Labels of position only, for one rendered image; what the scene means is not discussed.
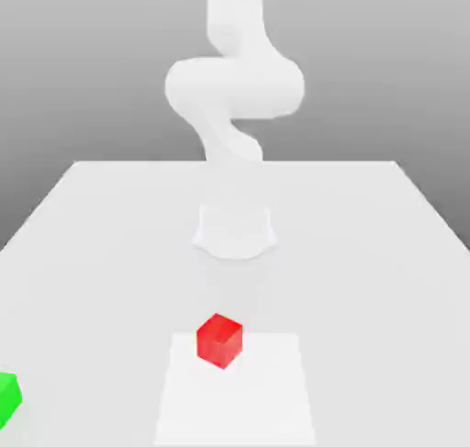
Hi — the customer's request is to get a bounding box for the small red cube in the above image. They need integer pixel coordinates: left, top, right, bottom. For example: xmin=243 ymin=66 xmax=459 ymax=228
xmin=196 ymin=312 xmax=244 ymax=371

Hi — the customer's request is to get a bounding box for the small green cube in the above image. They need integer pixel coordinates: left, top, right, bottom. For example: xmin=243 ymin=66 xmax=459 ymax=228
xmin=0 ymin=372 xmax=24 ymax=430

